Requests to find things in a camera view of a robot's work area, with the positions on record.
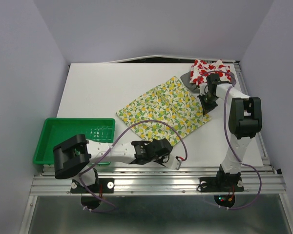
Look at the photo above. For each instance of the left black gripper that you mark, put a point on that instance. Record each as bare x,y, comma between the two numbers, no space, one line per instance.
162,160

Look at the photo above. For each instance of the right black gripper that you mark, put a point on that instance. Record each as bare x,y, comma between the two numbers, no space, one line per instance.
205,107

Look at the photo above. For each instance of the lemon print skirt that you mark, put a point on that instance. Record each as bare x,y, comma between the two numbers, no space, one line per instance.
170,102

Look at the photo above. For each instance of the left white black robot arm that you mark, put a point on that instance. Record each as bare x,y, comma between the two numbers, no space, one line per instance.
73,156

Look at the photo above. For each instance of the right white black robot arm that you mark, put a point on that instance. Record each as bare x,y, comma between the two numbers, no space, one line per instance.
241,125

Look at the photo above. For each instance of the grey folded skirt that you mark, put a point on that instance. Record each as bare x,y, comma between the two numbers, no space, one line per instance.
207,82

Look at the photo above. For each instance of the red poppy print skirt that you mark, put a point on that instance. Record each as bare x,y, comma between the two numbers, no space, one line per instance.
201,69

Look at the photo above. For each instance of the green plastic tray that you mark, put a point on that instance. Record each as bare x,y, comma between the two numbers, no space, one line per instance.
57,130

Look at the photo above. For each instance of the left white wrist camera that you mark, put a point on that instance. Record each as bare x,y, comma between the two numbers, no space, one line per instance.
172,162

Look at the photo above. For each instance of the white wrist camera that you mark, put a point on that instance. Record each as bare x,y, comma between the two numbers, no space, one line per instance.
203,88
172,162

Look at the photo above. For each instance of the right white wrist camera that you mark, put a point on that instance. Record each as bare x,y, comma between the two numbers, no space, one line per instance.
203,88

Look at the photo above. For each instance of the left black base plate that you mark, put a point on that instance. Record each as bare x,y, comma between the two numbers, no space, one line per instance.
102,185

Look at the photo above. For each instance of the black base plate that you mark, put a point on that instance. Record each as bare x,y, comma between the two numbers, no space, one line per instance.
213,185
102,185

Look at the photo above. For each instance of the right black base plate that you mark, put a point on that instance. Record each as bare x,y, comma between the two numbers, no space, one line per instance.
213,185

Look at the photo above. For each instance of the aluminium front rail frame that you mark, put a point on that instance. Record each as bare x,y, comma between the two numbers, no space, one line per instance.
159,201

